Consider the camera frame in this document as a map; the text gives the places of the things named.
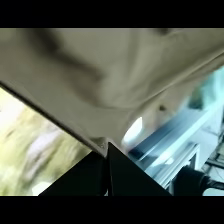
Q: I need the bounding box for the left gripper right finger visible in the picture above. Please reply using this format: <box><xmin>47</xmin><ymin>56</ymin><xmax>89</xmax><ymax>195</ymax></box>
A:
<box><xmin>107</xmin><ymin>141</ymin><xmax>173</xmax><ymax>197</ymax></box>

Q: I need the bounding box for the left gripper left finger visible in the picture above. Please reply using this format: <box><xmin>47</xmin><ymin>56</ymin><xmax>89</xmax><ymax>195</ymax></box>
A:
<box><xmin>38</xmin><ymin>150</ymin><xmax>109</xmax><ymax>197</ymax></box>

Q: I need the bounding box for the beige shirt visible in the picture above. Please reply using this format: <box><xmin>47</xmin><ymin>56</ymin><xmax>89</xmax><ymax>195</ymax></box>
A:
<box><xmin>0</xmin><ymin>27</ymin><xmax>224</xmax><ymax>158</ymax></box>

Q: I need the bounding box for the silver frame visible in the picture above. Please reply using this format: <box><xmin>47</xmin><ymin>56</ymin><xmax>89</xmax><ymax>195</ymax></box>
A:
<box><xmin>128</xmin><ymin>99</ymin><xmax>224</xmax><ymax>197</ymax></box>

